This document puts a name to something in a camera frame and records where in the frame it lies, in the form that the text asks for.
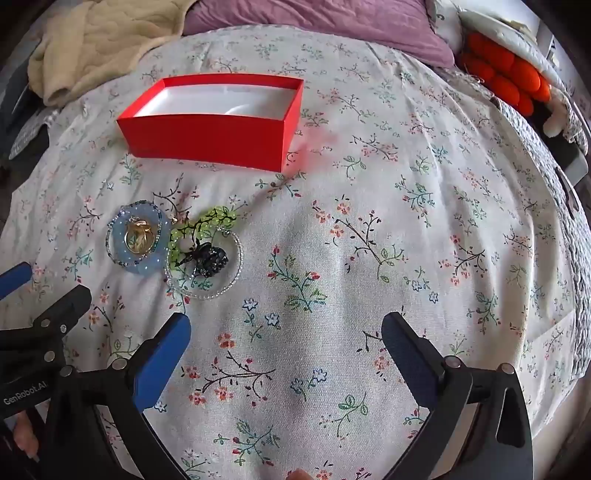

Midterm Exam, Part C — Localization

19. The green bead bracelet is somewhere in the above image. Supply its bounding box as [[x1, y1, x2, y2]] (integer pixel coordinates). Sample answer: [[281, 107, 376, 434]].
[[167, 207, 238, 273]]

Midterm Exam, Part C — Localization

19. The black flower ornament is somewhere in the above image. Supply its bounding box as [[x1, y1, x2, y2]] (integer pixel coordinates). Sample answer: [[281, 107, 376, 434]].
[[178, 237, 230, 278]]

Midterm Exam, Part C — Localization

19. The grey box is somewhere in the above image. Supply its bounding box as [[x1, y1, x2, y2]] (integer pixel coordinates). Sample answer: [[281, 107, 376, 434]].
[[560, 143, 591, 186]]

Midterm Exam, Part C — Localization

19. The large gold ring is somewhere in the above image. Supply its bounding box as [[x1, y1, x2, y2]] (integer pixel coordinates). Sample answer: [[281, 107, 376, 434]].
[[126, 218, 155, 254]]

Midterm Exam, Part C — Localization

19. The red cardboard box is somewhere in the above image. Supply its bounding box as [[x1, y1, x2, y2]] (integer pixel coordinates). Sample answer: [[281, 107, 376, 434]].
[[116, 74, 305, 174]]

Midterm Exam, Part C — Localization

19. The person's left hand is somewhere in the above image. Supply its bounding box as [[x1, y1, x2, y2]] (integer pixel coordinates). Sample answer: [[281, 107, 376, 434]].
[[11, 413, 40, 462]]

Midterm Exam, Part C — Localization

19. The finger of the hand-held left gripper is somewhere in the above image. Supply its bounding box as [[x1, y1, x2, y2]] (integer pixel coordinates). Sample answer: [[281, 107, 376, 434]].
[[0, 285, 92, 384], [0, 262, 32, 301]]

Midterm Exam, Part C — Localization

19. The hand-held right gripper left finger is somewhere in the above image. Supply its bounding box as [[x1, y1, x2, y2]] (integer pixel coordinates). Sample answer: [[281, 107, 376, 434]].
[[44, 313, 192, 480]]

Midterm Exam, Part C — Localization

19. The dark thin bead bracelet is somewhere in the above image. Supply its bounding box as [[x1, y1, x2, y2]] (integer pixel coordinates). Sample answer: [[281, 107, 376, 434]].
[[105, 200, 174, 271]]

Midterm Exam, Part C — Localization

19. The beige quilted blanket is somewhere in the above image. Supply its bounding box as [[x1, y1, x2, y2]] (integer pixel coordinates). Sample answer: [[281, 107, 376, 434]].
[[28, 0, 199, 108]]

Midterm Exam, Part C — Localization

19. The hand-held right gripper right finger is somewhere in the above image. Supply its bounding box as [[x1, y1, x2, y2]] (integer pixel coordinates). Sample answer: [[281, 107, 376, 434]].
[[382, 312, 533, 480]]

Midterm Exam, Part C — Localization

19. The orange plush toy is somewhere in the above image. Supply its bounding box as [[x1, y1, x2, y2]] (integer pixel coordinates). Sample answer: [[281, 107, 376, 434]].
[[463, 32, 552, 116]]

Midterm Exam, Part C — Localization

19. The purple pillow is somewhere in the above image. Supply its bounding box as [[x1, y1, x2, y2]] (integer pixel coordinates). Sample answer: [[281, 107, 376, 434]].
[[182, 0, 455, 68]]

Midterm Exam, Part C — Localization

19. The blue bead bracelet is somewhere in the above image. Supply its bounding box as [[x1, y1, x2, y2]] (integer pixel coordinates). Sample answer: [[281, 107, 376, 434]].
[[107, 203, 172, 276]]

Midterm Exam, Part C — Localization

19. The white plush piece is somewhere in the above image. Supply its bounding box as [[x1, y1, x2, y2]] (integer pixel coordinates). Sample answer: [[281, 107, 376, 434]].
[[542, 88, 570, 137]]

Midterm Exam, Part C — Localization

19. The floral bedsheet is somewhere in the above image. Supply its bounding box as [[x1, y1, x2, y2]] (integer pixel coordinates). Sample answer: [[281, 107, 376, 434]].
[[0, 28, 583, 480]]

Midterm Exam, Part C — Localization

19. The dark cloth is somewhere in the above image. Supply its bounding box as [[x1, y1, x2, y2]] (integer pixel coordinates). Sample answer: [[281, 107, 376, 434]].
[[0, 60, 51, 160]]

